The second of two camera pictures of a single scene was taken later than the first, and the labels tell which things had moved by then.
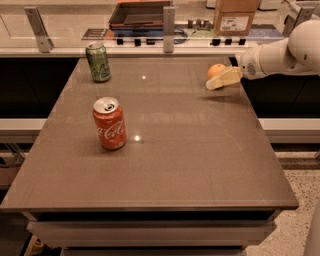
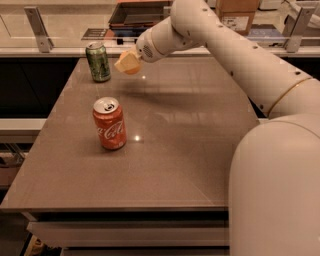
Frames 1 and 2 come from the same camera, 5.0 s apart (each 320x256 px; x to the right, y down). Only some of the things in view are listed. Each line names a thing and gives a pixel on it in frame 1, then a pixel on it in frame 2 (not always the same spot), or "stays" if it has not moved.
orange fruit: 215,69 → 133,71
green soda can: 96,53 stays
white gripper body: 248,65 → 145,47
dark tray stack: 139,19 stays
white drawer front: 149,233 stays
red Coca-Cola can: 110,121 stays
